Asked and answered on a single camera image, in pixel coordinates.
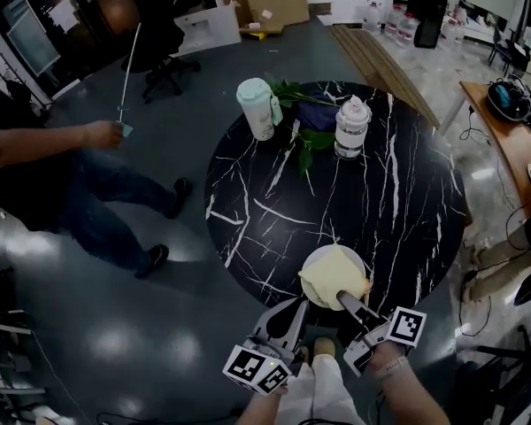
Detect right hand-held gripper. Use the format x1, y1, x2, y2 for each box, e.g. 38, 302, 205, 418
335, 290, 427, 378

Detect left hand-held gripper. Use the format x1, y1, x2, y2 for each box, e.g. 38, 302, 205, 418
222, 298, 310, 397

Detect pale toast bread slice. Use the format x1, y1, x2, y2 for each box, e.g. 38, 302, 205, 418
297, 242, 372, 312

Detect white round plate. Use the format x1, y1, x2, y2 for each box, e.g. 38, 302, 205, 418
300, 244, 366, 307

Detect person's left forearm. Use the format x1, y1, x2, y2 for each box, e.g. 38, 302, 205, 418
234, 381, 293, 425

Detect person's right forearm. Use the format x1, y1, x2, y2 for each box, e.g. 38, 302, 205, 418
366, 341, 452, 425

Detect person's right beige shoe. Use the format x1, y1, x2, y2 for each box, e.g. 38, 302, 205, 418
312, 336, 337, 359

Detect person's white trousers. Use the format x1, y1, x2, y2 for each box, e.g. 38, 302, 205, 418
276, 354, 366, 425

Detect pale wrist band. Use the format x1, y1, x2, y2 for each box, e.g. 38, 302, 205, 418
375, 355, 410, 381

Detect clear jar white lid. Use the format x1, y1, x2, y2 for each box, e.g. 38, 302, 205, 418
334, 95, 373, 161

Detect dark blue cloth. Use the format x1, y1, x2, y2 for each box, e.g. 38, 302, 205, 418
295, 90, 342, 133

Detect mint green lidded canister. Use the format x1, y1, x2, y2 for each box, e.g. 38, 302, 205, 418
235, 77, 284, 142

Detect wooden desk white legs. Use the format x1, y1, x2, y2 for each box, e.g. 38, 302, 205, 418
437, 80, 531, 219

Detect wooden slatted bench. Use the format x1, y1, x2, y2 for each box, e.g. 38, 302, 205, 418
327, 24, 442, 130

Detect black helmet blue lining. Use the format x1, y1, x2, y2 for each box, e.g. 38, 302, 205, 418
486, 80, 531, 124

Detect black equipment rack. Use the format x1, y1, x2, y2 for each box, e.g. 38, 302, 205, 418
0, 254, 46, 415

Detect flat cardboard piece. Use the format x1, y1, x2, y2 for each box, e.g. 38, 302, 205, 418
238, 19, 284, 42

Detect dark blue chair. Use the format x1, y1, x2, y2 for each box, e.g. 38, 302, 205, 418
489, 24, 531, 77

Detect mop with green head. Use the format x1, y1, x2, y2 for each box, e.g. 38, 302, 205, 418
116, 22, 143, 139

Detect white cabinet panel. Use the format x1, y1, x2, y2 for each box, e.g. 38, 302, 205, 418
173, 0, 242, 57

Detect black office chair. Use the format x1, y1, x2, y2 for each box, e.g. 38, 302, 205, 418
126, 0, 203, 104

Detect white paper sheet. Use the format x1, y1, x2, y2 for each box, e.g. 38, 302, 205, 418
48, 0, 79, 35

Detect black framed glass door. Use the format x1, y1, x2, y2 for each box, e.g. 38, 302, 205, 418
0, 0, 138, 101

